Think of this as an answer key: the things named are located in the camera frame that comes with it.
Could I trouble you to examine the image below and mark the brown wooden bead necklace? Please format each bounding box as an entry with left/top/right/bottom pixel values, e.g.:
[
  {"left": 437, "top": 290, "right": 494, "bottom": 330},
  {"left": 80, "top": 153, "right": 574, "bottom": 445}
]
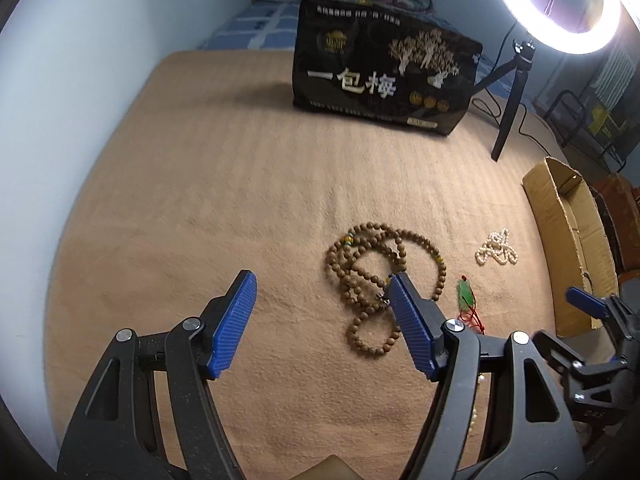
[{"left": 325, "top": 221, "right": 448, "bottom": 360}]

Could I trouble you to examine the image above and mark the green pendant with red cord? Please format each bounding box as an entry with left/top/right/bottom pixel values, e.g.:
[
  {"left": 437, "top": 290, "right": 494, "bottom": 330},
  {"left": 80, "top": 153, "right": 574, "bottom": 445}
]
[{"left": 456, "top": 275, "right": 488, "bottom": 335}]

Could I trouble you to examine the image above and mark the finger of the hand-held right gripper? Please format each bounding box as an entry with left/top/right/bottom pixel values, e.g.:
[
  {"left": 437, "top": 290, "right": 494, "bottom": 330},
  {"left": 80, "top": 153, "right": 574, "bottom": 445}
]
[
  {"left": 566, "top": 286, "right": 640, "bottom": 357},
  {"left": 531, "top": 331, "right": 601, "bottom": 381}
]

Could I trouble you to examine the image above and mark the ring light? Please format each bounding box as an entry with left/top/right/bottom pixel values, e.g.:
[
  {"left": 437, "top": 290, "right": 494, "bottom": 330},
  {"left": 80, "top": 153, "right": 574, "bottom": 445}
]
[{"left": 482, "top": 0, "right": 623, "bottom": 56}]

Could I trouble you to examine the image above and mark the black power cable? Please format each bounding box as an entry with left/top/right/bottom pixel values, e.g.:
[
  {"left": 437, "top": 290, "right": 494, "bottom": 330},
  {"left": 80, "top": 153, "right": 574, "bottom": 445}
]
[{"left": 472, "top": 22, "right": 566, "bottom": 158}]

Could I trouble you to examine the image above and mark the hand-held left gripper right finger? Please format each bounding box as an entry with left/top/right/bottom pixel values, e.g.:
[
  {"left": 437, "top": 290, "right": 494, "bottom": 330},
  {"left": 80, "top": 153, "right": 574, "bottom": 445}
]
[{"left": 387, "top": 273, "right": 586, "bottom": 480}]

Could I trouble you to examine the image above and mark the orange-covered side table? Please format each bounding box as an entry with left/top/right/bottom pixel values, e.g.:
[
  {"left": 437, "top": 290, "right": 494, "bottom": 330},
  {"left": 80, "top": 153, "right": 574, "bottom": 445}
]
[{"left": 590, "top": 172, "right": 640, "bottom": 286}]

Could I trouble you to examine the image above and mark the yellow box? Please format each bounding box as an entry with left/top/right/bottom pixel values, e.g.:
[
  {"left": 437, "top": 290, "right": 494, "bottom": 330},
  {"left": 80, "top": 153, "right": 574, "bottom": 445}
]
[{"left": 590, "top": 105, "right": 626, "bottom": 136}]

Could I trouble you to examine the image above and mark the blue checked bed sheet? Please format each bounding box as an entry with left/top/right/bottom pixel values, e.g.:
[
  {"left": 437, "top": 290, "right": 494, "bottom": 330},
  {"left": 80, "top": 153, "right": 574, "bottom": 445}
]
[{"left": 197, "top": 0, "right": 501, "bottom": 91}]

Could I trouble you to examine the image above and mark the striped white towel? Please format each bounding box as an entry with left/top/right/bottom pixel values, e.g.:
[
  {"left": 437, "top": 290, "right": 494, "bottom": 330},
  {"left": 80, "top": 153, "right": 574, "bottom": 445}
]
[{"left": 592, "top": 35, "right": 633, "bottom": 111}]

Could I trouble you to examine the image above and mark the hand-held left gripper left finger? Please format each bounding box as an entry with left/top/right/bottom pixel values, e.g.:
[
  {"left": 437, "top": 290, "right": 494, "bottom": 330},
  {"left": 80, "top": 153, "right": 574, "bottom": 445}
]
[{"left": 56, "top": 269, "right": 259, "bottom": 480}]

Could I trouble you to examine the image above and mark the cardboard box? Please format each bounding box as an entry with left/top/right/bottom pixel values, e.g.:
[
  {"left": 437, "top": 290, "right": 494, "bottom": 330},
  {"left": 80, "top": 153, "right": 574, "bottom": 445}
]
[{"left": 521, "top": 156, "right": 621, "bottom": 339}]

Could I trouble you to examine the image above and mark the black snack bag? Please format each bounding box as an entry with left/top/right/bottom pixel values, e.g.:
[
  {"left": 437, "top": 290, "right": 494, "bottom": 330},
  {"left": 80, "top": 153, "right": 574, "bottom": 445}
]
[{"left": 291, "top": 0, "right": 484, "bottom": 137}]

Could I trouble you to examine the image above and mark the white pearl bracelet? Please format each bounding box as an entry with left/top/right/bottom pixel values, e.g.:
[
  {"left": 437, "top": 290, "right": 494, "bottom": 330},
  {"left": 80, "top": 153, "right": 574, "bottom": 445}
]
[{"left": 474, "top": 228, "right": 519, "bottom": 267}]

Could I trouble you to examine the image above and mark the black tripod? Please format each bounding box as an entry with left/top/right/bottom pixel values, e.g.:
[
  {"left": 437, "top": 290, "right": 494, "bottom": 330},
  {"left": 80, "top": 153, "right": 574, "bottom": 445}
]
[{"left": 491, "top": 40, "right": 538, "bottom": 162}]

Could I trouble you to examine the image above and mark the black metal clothes rack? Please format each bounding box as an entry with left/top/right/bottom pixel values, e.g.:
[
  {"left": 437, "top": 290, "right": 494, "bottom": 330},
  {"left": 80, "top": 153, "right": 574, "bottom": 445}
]
[{"left": 544, "top": 89, "right": 632, "bottom": 172}]

